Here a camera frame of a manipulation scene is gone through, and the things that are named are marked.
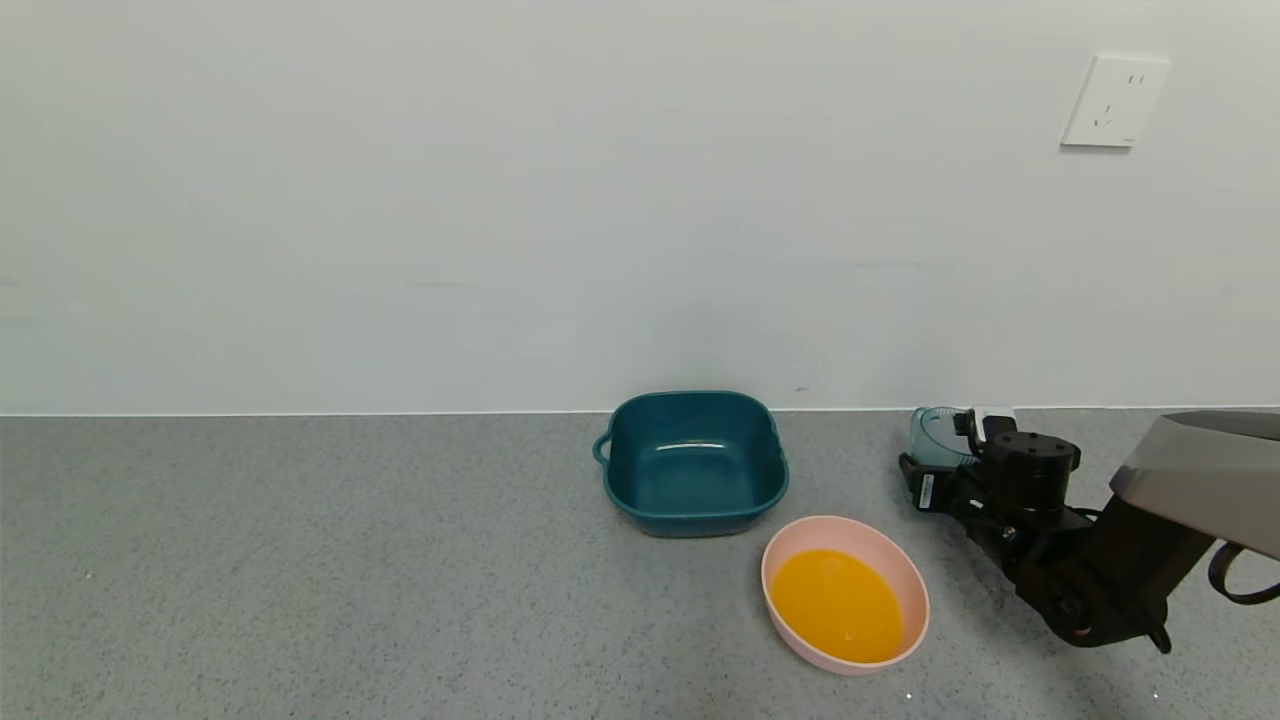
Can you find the teal square plastic basin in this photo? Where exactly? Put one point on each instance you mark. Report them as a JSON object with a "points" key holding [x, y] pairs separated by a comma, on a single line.
{"points": [[690, 480]]}

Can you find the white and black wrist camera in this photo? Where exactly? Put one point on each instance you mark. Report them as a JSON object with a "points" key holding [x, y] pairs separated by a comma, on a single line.
{"points": [[993, 418]]}

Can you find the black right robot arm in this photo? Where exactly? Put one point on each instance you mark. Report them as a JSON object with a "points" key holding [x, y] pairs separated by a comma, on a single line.
{"points": [[1100, 560]]}

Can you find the translucent blue ribbed cup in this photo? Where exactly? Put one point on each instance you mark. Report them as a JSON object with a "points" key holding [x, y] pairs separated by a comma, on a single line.
{"points": [[935, 440]]}

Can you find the white wall socket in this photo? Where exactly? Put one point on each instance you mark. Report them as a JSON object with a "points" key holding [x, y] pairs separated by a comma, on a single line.
{"points": [[1113, 100]]}

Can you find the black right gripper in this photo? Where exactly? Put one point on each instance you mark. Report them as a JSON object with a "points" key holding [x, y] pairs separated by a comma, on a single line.
{"points": [[925, 490]]}

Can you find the orange juice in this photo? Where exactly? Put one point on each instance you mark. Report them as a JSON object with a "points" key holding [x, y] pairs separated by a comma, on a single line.
{"points": [[840, 605]]}

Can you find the pink plastic bowl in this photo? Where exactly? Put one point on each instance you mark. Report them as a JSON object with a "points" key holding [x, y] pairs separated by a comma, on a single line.
{"points": [[900, 570]]}

